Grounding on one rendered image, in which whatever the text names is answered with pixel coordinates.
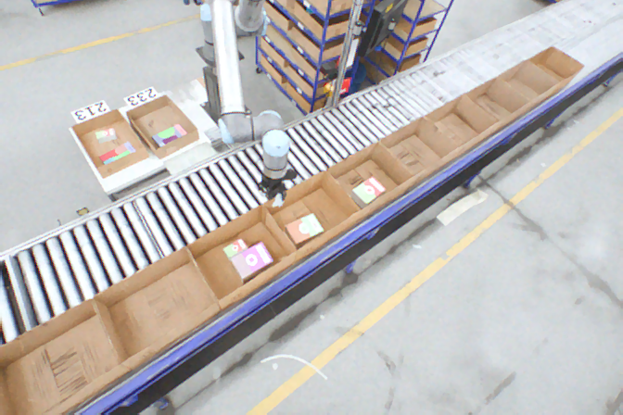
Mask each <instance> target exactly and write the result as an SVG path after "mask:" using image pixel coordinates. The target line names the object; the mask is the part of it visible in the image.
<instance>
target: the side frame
mask: <svg viewBox="0 0 623 415"><path fill-rule="evenodd" d="M622 60H623V52H621V53H620V54H619V55H617V57H615V58H614V59H612V60H611V61H609V62H608V63H606V64H605V65H603V66H602V67H600V68H599V69H597V70H596V71H595V72H593V73H592V74H590V75H589V76H586V77H585V78H583V79H582V80H580V81H579V82H577V83H575V84H574V85H572V86H571V87H569V88H568V89H566V90H565V91H564V92H563V93H562V94H560V95H558V96H557V97H556V98H555V99H553V100H552V101H550V102H549V103H546V104H545V105H543V106H542V107H540V108H538V109H537V110H535V111H534V112H532V113H531V114H529V115H528V116H526V117H525V118H523V119H522V120H520V121H519V122H518V123H516V124H515V125H513V126H512V128H510V129H509V130H506V131H505V132H503V133H501V134H500V135H498V136H497V137H495V138H494V139H492V140H491V141H489V142H488V143H486V144H485V145H483V146H481V147H480V148H479V149H478V150H476V151H475V152H473V153H472V154H469V155H468V156H466V157H464V159H463V160H461V161H460V162H458V163H457V164H455V165H454V166H452V167H451V168H449V169H448V170H446V171H444V172H443V173H441V174H440V175H439V176H437V177H435V178H434V179H432V180H431V181H429V182H427V183H426V184H424V185H423V186H421V188H420V189H418V190H417V191H415V192H414V193H412V194H411V195H408V196H406V197H405V198H403V199H402V200H401V201H400V202H398V203H397V204H395V205H394V206H392V207H390V208H389V209H387V210H386V211H384V212H383V213H380V214H379V216H377V217H376V218H374V219H373V220H371V221H369V222H368V223H366V224H365V225H363V226H362V227H361V228H360V229H358V230H357V231H354V232H353V233H351V234H349V235H348V236H346V237H345V238H343V239H342V240H340V241H339V242H337V244H336V245H334V246H332V247H331V248H329V249H328V250H325V251H324V252H323V253H322V254H320V255H319V256H317V257H316V258H314V259H312V260H311V261H309V262H308V263H306V264H305V265H303V266H302V267H300V268H299V269H297V270H296V271H294V272H293V273H291V274H290V275H288V276H287V277H285V279H283V280H282V281H280V282H279V283H277V284H275V285H274V286H271V287H270V288H268V289H267V290H265V291H264V292H262V293H261V294H259V295H258V296H257V297H256V298H254V299H253V300H251V301H250V302H248V303H247V304H246V305H245V306H242V307H241V308H239V309H237V310H236V311H234V312H233V313H231V314H230V315H228V316H227V317H225V318H224V319H222V320H221V321H219V322H217V323H216V324H213V325H212V326H210V328H209V329H208V330H207V331H205V332H204V333H202V334H200V335H199V336H197V337H196V338H194V339H193V340H191V341H190V342H188V343H187V344H186V345H184V346H181V347H180V348H178V349H177V350H175V351H174V352H172V353H171V354H170V355H169V356H167V357H166V358H164V359H162V360H161V361H159V362H158V363H156V364H155V366H153V367H152V368H150V369H148V370H146V371H144V372H143V373H141V374H140V375H138V376H137V377H135V378H134V379H132V380H131V381H130V382H128V383H127V384H125V385H124V386H122V387H121V388H119V389H118V390H116V391H114V392H112V393H111V394H109V395H108V396H106V397H104V398H103V399H101V400H100V401H98V403H97V404H95V405H94V406H92V407H91V408H89V409H88V410H87V411H85V412H84V413H81V414H80V415H108V414H109V413H110V412H111V411H112V410H115V409H117V408H118V407H120V406H121V405H123V404H124V403H125V402H127V401H128V399H130V398H131V397H133V396H135V395H136V394H137V393H139V392H140V391H142V390H143V389H145V388H146V387H149V386H150V385H151V384H153V383H154V382H155V381H157V380H158V379H160V378H161V377H163V376H164V375H166V374H167V373H168V372H170V371H172V370H173V369H175V368H176V367H178V366H179V365H181V364H183V363H184V362H185V361H186V360H187V359H189V358H191V357H192V356H194V355H195V354H196V353H197V352H198V351H200V350H201V349H203V348H204V347H206V346H208V345H209V344H210V343H212V342H213V341H216V340H217V339H219V338H220V337H222V336H223V335H225V334H226V333H228V332H229V331H231V330H232V329H234V328H235V327H236V326H237V324H239V323H240V322H241V321H244V320H246V319H247V318H249V317H250V316H252V315H253V314H255V313H256V312H257V311H259V310H260V309H262V308H264V307H265V306H267V305H268V304H270V303H271V302H273V301H274V300H275V299H277V298H278V297H280V295H282V294H283V293H285V292H286V291H287V290H289V289H290V288H292V287H293V286H295V285H296V284H298V283H300V282H302V281H303V280H305V279H306V278H308V277H309V276H311V275H312V274H314V273H315V272H316V271H318V269H320V268H321V267H322V266H323V265H325V264H327V263H329V262H330V261H331V260H333V259H334V258H336V257H338V256H339V255H341V254H342V253H344V252H345V251H346V250H348V249H349V248H351V247H352V246H354V245H357V244H358V242H360V241H361V240H362V239H363V238H364V237H366V236H367V235H369V234H370V233H372V232H373V231H375V230H376V229H378V228H379V227H381V226H383V225H385V224H386V223H388V222H389V221H390V220H392V219H394V218H395V217H397V216H398V215H400V213H401V212H402V211H403V210H404V209H406V208H408V207H410V206H412V205H413V204H415V203H416V202H418V201H419V200H420V199H422V198H423V197H425V196H426V195H428V194H430V193H431V192H433V191H434V190H435V189H437V188H439V187H440V186H441V185H442V184H444V183H445V182H446V181H447V180H449V179H450V178H452V177H453V176H455V175H456V174H458V173H459V172H461V171H462V170H464V169H465V168H467V167H468V166H471V165H472V164H474V163H475V162H477V161H478V160H479V159H481V157H483V156H484V155H486V154H487V153H488V152H489V151H491V150H492V149H493V148H495V147H496V146H498V145H500V144H501V143H503V142H504V141H507V140H508V139H509V138H511V137H512V136H514V135H515V134H517V133H518V132H520V131H521V130H523V129H524V128H526V127H527V125H529V123H531V122H532V121H534V120H535V119H537V118H538V117H540V116H541V115H543V114H544V113H546V112H548V111H550V110H551V109H552V108H554V107H556V106H557V105H559V104H560V103H562V102H563V101H565V100H566V99H567V98H568V97H569V96H571V95H572V94H574V93H576V92H577V91H578V90H579V89H580V88H581V87H583V86H584V85H586V84H587V83H590V82H592V81H593V80H594V79H596V78H597V77H599V76H600V75H602V74H603V73H605V72H606V71H608V70H609V69H611V68H612V67H614V66H615V65H616V64H617V63H619V62H620V61H622Z"/></svg>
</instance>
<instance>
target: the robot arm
mask: <svg viewBox="0 0 623 415"><path fill-rule="evenodd" d="M235 1H236V0H205V2H206V3H204V4H203V5H202V6H201V8H200V19H201V24H202V30H203V35H204V44H203V49H202V52H203V56H204V57H205V58H206V59H208V60H210V61H216V62H217V70H218V80H219V88H220V97H221V106H222V118H221V119H219V123H220V128H221V134H222V140H223V141H224V142H225V143H227V144H229V143H241V142H252V141H261V142H262V148H263V163H262V171H263V174H262V175H261V181H259V191H260V190H262V191H263V194H262V195H261V196H265V197H266V198H267V199H270V201H271V200H273V199H274V198H276V200H275V201H274V203H273V207H276V206H278V205H279V207H281V206H282V205H283V203H284V201H285V200H286V189H285V184H284V182H283V181H284V180H291V179H296V177H297V175H299V174H298V173H296V172H295V171H294V170H292V169H287V168H286V165H287V155H288V148H289V139H288V137H287V135H286V134H285V131H284V126H283V121H282V120H281V117H280V116H279V114H277V113H276V112H274V111H264V112H262V113H260V115H259V116H258V117H250V118H247V114H246V111H245V102H243V94H242V85H241V78H240V68H239V60H238V52H237V42H236V36H261V35H264V34H265V33H266V13H265V9H264V7H263V4H264V0H239V4H238V6H233V5H234V4H235ZM260 185H261V188H260Z"/></svg>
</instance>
